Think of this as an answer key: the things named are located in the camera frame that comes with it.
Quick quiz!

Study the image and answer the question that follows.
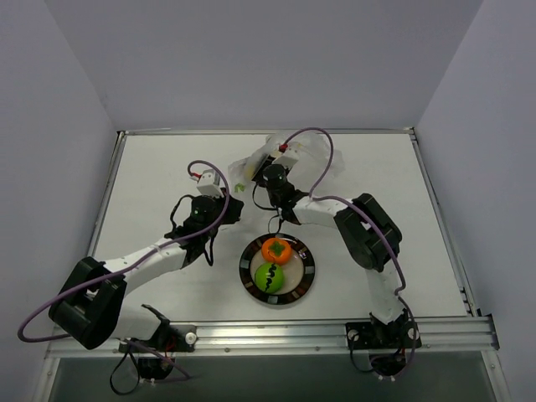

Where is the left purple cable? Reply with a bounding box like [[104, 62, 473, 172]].
[[16, 160, 230, 380]]

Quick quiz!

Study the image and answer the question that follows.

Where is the clear printed plastic bag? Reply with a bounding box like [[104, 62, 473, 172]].
[[226, 131, 347, 231]]

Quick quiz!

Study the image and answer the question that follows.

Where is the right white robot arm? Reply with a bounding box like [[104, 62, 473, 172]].
[[253, 163, 422, 349]]

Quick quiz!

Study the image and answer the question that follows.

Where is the purple cable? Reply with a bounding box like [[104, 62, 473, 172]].
[[279, 127, 420, 378], [16, 160, 230, 380]]

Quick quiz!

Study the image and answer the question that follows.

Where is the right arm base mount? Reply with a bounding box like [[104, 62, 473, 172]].
[[345, 319, 422, 350]]

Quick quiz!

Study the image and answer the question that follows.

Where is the round dark rimmed plate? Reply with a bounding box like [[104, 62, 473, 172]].
[[239, 234, 316, 307]]

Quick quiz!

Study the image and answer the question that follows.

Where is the green fake watermelon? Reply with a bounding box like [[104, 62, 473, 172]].
[[254, 262, 285, 294]]

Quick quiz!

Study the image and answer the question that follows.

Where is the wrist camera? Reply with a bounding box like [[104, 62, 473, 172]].
[[272, 144, 300, 171], [196, 169, 224, 198]]

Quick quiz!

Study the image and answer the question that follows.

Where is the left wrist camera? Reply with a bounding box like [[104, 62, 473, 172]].
[[196, 169, 224, 198]]

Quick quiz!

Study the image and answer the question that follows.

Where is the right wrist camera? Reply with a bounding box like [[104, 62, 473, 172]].
[[272, 144, 300, 171]]

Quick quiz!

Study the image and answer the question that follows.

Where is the front aluminium rail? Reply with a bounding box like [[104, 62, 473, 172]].
[[44, 316, 502, 357]]

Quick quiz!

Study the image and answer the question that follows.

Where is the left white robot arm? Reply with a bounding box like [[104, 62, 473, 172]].
[[49, 195, 244, 350]]

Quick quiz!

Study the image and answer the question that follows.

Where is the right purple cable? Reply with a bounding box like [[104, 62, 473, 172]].
[[279, 127, 420, 378]]

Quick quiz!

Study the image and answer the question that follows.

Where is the orange fake persimmon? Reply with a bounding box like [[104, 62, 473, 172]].
[[261, 237, 292, 265]]

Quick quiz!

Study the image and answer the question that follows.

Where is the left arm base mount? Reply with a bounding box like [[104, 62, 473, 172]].
[[129, 324, 198, 353]]

